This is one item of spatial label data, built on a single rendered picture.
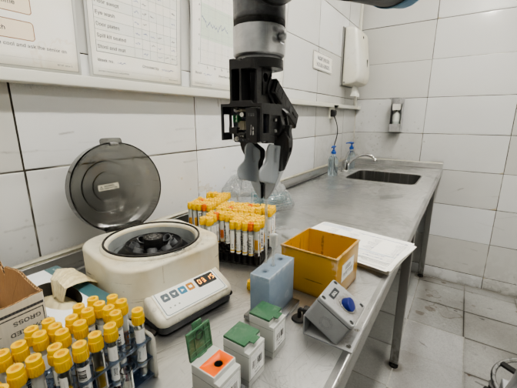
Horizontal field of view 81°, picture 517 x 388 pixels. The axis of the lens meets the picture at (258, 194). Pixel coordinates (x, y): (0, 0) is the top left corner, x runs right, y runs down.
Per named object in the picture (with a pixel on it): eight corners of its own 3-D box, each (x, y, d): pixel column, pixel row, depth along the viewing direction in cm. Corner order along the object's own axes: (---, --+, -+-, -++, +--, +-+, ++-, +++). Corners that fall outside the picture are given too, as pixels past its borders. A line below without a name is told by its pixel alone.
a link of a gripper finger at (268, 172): (249, 205, 47) (248, 145, 45) (268, 196, 52) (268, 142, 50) (266, 207, 46) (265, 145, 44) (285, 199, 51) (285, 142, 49)
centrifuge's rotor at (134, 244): (138, 292, 57) (135, 256, 55) (105, 265, 67) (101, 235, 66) (205, 263, 68) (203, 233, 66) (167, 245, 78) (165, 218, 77)
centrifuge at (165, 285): (142, 352, 50) (135, 284, 47) (78, 286, 69) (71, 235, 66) (246, 292, 67) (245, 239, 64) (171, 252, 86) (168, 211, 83)
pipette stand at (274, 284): (275, 332, 54) (277, 282, 52) (243, 319, 58) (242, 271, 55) (299, 304, 63) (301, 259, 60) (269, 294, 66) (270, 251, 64)
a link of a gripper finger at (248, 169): (231, 201, 49) (230, 143, 47) (251, 194, 54) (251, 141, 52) (247, 204, 48) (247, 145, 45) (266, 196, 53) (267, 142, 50)
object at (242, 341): (249, 389, 43) (248, 348, 41) (223, 373, 46) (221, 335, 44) (265, 369, 46) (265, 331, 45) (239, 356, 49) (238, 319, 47)
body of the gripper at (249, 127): (220, 145, 46) (217, 58, 43) (251, 141, 53) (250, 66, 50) (264, 147, 42) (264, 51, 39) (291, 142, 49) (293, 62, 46)
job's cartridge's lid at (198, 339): (186, 329, 37) (183, 329, 37) (191, 365, 37) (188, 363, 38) (208, 313, 40) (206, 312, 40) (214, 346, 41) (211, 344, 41)
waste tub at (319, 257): (334, 305, 62) (337, 260, 60) (279, 284, 70) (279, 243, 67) (357, 278, 73) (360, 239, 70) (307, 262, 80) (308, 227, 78)
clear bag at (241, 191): (255, 228, 106) (254, 175, 101) (207, 224, 109) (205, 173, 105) (268, 207, 130) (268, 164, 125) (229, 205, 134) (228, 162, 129)
